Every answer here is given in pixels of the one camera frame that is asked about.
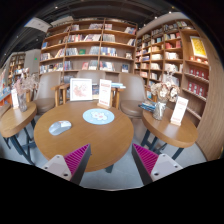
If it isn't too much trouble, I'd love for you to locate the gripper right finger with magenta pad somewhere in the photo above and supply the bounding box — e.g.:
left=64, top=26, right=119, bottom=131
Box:
left=132, top=144, right=182, bottom=185

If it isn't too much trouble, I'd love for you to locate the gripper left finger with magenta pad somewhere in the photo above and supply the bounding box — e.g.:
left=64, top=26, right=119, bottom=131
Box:
left=42, top=144, right=91, bottom=185

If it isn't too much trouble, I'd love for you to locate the grey computer mouse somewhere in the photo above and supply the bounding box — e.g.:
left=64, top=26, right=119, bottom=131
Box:
left=49, top=120, right=72, bottom=136

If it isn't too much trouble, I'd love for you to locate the round blue floral mouse pad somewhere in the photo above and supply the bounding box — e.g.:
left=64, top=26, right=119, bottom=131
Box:
left=83, top=108, right=115, bottom=125

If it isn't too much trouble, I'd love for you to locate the round wooden right table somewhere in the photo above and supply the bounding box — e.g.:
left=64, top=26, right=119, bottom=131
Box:
left=141, top=108, right=198, bottom=160

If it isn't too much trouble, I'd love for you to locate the round wooden table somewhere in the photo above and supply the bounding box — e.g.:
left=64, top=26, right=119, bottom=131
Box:
left=141, top=108, right=198, bottom=160
left=0, top=102, right=37, bottom=165
left=34, top=102, right=134, bottom=172

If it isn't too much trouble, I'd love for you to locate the round wooden centre table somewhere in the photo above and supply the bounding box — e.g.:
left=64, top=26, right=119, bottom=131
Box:
left=34, top=102, right=134, bottom=172

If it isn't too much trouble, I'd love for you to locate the stack of books on chair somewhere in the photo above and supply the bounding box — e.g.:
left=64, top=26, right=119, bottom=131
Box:
left=138, top=102, right=155, bottom=112

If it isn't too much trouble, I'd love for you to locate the white sign on right table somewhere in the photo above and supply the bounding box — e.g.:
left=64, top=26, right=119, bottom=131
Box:
left=170, top=97, right=188, bottom=126

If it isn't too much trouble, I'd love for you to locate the white sign on table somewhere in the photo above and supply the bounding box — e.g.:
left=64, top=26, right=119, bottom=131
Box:
left=170, top=97, right=188, bottom=126
left=11, top=89, right=19, bottom=109

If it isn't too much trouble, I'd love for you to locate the round wooden left table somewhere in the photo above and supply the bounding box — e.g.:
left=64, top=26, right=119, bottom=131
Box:
left=0, top=102, right=37, bottom=165

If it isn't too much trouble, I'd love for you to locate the beige armchair left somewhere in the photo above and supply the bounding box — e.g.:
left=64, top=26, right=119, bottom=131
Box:
left=34, top=71, right=61, bottom=115

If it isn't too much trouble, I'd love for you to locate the beige armchair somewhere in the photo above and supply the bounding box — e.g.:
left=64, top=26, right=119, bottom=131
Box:
left=119, top=73, right=146, bottom=118
left=34, top=71, right=61, bottom=115

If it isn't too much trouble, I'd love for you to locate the glass vase with white flowers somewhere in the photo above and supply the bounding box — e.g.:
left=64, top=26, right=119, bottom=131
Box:
left=151, top=72, right=180, bottom=120

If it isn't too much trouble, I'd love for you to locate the beige armchair right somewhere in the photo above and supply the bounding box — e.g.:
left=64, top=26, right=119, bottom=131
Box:
left=119, top=73, right=146, bottom=118

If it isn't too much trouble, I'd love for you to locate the framed floral picture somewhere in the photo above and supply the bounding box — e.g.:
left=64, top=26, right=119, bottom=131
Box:
left=70, top=78, right=92, bottom=101

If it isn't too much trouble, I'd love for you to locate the white sign on left table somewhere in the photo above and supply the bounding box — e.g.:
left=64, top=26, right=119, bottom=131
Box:
left=11, top=89, right=19, bottom=109

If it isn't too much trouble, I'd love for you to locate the white red standing sign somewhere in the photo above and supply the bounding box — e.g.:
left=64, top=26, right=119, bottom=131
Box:
left=98, top=79, right=112, bottom=108

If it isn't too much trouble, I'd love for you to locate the glass vase with dried flowers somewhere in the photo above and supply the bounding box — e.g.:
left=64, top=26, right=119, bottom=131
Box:
left=13, top=68, right=38, bottom=112

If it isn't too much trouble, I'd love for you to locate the distant left bookshelf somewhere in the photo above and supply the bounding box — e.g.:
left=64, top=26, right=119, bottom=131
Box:
left=8, top=52, right=26, bottom=87

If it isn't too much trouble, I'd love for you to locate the wooden centre bookshelf with books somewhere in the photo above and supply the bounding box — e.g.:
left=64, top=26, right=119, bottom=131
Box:
left=39, top=18, right=137, bottom=75

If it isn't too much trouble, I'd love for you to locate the wooden bookshelf with books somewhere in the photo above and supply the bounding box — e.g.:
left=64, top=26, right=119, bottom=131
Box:
left=135, top=12, right=224, bottom=160
left=39, top=18, right=137, bottom=75

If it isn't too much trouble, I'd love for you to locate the yellow poster on shelf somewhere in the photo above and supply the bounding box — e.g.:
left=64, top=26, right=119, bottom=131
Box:
left=190, top=36, right=207, bottom=58

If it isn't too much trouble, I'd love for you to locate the wooden right bookshelf with books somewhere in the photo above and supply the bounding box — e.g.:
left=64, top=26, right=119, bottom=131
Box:
left=135, top=12, right=224, bottom=160

